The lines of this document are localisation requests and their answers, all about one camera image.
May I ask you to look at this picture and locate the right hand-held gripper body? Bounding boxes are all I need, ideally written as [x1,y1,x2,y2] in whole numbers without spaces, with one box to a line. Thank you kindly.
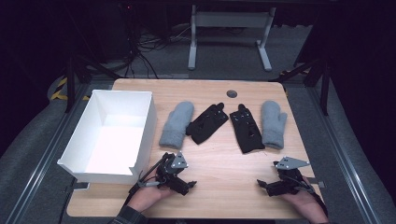
[266,156,312,197]

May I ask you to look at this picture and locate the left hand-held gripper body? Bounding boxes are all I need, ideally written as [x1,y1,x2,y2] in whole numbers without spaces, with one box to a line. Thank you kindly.
[155,151,191,196]

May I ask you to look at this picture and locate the black glove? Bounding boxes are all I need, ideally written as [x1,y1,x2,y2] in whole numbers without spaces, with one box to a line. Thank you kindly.
[229,104,266,155]
[186,102,230,146]

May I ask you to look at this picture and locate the person's right hand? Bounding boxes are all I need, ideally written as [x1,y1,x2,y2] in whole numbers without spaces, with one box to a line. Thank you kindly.
[281,176,330,223]

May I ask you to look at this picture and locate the person's left hand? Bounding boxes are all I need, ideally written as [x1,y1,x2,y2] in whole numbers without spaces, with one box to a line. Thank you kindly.
[127,169,176,214]

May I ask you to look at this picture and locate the grey wool mitten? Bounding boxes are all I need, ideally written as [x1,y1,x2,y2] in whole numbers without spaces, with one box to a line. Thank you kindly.
[159,100,195,149]
[261,100,289,150]

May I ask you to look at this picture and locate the white rectangular box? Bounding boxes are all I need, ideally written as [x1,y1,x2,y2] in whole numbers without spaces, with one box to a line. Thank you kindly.
[57,89,158,186]

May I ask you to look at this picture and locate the black metal stand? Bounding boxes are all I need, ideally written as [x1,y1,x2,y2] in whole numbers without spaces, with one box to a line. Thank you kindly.
[64,54,122,113]
[269,55,331,116]

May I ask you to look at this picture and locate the yellow black striped tape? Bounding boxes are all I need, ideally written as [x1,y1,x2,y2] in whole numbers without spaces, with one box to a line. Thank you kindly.
[49,77,92,102]

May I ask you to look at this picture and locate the grey metal rail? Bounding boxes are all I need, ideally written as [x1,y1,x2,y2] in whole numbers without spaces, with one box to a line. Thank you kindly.
[6,83,92,224]
[306,87,384,224]

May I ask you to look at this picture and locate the bundle of black cables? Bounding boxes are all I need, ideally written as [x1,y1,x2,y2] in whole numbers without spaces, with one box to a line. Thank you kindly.
[124,24,194,78]

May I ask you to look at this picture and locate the white metal desk frame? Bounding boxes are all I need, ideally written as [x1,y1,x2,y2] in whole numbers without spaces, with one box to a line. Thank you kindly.
[187,4,276,73]

